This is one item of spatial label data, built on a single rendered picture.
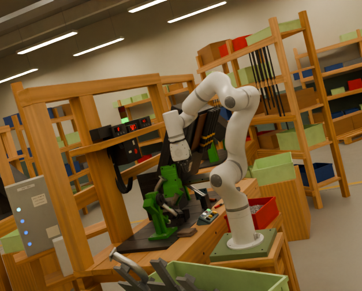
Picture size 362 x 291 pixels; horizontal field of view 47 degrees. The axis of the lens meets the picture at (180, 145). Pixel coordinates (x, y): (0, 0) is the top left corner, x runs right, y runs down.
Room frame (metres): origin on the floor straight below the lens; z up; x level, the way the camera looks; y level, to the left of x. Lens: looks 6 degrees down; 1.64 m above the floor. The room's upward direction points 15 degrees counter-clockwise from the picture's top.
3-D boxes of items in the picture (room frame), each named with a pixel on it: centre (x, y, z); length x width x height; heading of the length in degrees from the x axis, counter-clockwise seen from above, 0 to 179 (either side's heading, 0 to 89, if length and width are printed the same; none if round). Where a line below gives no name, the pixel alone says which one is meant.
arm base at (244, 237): (2.07, -0.19, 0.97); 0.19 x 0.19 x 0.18
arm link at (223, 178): (2.03, -0.17, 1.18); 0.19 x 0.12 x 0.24; 139
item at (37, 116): (2.99, 0.40, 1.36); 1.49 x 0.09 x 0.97; 152
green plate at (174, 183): (2.76, 0.11, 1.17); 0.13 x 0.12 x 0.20; 152
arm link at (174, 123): (2.23, 0.01, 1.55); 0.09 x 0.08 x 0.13; 139
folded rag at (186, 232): (2.38, 0.10, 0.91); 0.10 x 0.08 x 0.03; 54
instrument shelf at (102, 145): (2.97, 0.37, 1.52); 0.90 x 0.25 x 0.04; 152
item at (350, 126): (8.68, -3.59, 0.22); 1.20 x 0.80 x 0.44; 110
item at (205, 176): (2.87, 0.01, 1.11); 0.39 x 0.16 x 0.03; 62
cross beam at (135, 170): (3.02, 0.46, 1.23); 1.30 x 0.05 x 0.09; 152
